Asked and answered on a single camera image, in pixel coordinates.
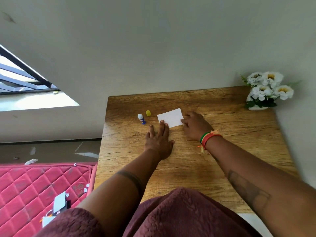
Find person's left hand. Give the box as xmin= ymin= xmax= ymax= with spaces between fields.
xmin=144 ymin=120 xmax=175 ymax=161

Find person's right hand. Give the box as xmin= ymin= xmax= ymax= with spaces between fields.
xmin=181 ymin=111 xmax=214 ymax=142

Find white paper card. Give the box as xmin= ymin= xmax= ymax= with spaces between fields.
xmin=157 ymin=108 xmax=184 ymax=128

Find person's left forearm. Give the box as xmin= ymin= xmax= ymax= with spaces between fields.
xmin=77 ymin=148 xmax=161 ymax=237

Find person's right forearm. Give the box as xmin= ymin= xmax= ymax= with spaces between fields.
xmin=204 ymin=136 xmax=316 ymax=237

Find maroon fleece garment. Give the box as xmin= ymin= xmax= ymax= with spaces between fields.
xmin=34 ymin=187 xmax=263 ymax=237

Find white flower vase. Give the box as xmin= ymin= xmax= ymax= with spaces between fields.
xmin=246 ymin=92 xmax=270 ymax=111

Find white artificial flowers bunch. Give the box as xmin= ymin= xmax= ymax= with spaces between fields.
xmin=240 ymin=71 xmax=301 ymax=109

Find black small box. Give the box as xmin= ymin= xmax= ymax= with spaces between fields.
xmin=59 ymin=200 xmax=71 ymax=214

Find white folded paper sheet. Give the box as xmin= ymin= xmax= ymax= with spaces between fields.
xmin=53 ymin=191 xmax=66 ymax=214

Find white paper piece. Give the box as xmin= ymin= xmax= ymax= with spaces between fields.
xmin=41 ymin=216 xmax=57 ymax=228

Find red quilted mattress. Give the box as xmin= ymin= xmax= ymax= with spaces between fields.
xmin=0 ymin=162 xmax=98 ymax=237

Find red orange thread bracelet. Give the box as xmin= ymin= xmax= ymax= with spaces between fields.
xmin=197 ymin=130 xmax=223 ymax=155

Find black window frame bars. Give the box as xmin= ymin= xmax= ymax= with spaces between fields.
xmin=0 ymin=44 xmax=60 ymax=96

